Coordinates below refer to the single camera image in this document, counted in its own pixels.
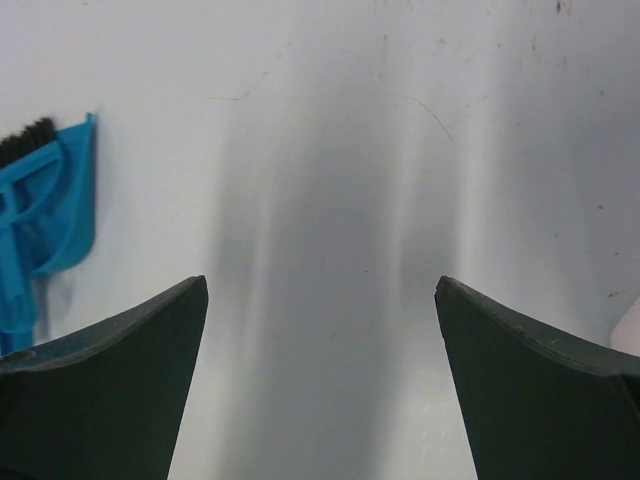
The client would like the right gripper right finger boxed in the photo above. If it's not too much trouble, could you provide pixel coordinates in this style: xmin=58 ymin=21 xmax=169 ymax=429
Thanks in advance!
xmin=435 ymin=277 xmax=639 ymax=479

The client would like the blue dustpan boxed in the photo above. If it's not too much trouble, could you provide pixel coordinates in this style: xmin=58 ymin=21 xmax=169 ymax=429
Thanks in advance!
xmin=34 ymin=113 xmax=96 ymax=276

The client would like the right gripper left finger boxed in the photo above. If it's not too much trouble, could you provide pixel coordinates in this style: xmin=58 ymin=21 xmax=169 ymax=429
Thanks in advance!
xmin=1 ymin=276 xmax=208 ymax=479

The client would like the white translucent waste bin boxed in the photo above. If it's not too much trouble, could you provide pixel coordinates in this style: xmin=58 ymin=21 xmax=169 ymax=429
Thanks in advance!
xmin=610 ymin=298 xmax=640 ymax=356

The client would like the blue hand brush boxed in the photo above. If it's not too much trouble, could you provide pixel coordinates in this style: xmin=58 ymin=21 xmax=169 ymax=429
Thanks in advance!
xmin=1 ymin=117 xmax=64 ymax=355

